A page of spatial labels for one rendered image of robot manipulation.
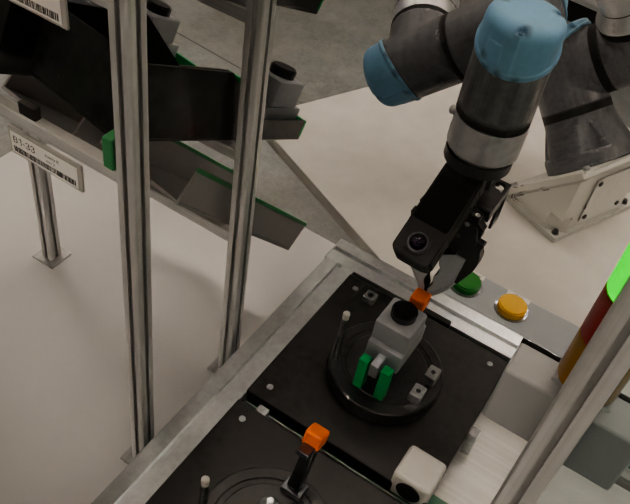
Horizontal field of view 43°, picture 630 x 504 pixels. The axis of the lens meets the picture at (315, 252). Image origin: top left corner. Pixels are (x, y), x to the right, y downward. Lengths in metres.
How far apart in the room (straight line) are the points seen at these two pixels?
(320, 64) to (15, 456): 2.52
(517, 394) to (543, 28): 0.31
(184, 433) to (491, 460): 0.37
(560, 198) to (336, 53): 2.15
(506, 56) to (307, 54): 2.66
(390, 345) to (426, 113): 0.79
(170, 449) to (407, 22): 0.54
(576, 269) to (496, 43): 0.71
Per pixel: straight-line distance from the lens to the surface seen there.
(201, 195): 0.86
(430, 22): 0.89
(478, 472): 1.01
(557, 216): 1.39
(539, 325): 1.13
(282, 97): 0.89
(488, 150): 0.79
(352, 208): 1.35
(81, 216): 1.30
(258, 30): 0.74
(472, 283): 1.12
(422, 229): 0.81
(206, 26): 3.48
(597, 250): 1.44
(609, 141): 1.38
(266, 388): 0.95
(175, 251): 1.24
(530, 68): 0.74
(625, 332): 0.58
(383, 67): 0.90
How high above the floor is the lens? 1.75
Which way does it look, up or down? 45 degrees down
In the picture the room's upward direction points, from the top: 11 degrees clockwise
